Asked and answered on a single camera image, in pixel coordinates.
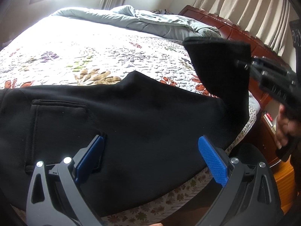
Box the black pants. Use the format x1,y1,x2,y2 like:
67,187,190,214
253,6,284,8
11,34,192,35
1,38,251,217

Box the right hand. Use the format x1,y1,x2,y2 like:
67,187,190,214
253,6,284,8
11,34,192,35
274,104,294,150

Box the wooden nightstand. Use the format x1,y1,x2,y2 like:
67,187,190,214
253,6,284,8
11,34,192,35
252,111,281,167

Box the red wooden headboard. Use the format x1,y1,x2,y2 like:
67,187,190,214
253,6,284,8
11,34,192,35
179,5,291,108

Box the beige curtain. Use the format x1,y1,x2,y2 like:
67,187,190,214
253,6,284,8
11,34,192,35
100,0,294,56

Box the grey-green comforter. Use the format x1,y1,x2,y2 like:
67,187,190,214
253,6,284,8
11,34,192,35
53,5,221,41

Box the floral quilted bedspread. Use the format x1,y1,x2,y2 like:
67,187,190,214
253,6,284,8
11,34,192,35
1,15,256,225

